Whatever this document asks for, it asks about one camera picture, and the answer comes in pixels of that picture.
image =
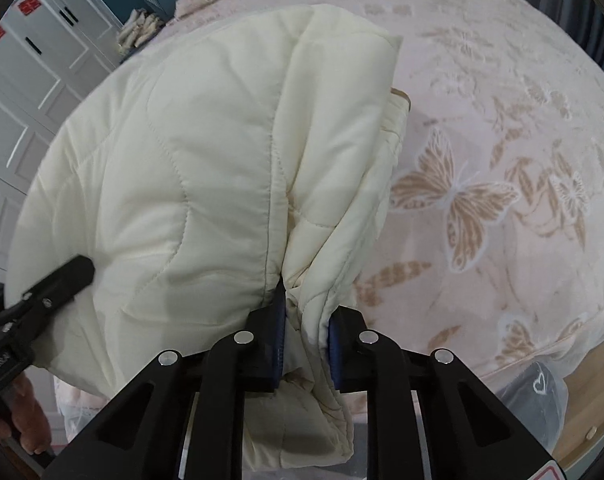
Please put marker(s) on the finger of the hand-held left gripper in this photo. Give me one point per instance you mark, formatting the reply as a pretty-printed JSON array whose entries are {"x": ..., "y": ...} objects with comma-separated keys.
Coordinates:
[{"x": 64, "y": 277}]

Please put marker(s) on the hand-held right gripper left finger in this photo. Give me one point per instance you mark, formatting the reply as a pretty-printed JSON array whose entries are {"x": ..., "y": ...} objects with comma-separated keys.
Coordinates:
[{"x": 278, "y": 330}]

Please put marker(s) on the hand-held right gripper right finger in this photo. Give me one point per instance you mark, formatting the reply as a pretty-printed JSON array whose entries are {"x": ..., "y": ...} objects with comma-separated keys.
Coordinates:
[{"x": 338, "y": 350}]

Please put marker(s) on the cream quilted jacket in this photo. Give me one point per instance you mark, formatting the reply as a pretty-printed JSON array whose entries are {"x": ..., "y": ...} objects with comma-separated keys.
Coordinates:
[{"x": 192, "y": 160}]

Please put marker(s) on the person's left hand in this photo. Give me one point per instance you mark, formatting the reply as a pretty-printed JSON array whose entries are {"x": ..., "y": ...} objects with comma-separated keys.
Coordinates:
[{"x": 24, "y": 415}]

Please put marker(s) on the white panelled wardrobe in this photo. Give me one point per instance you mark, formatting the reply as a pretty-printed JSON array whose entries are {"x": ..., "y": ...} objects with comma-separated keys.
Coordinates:
[{"x": 32, "y": 85}]

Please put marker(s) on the pink floral bed blanket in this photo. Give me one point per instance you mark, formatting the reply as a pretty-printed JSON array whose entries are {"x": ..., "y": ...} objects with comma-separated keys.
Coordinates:
[{"x": 481, "y": 160}]

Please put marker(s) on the pile of beige cloths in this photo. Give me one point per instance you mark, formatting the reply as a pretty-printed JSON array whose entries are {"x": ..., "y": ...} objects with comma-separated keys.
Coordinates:
[{"x": 137, "y": 27}]

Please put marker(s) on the grey curtain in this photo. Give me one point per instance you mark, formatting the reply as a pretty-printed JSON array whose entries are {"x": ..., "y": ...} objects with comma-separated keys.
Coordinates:
[{"x": 581, "y": 5}]

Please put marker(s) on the wooden bed frame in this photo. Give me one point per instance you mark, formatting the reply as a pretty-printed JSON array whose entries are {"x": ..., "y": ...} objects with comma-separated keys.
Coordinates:
[{"x": 594, "y": 400}]

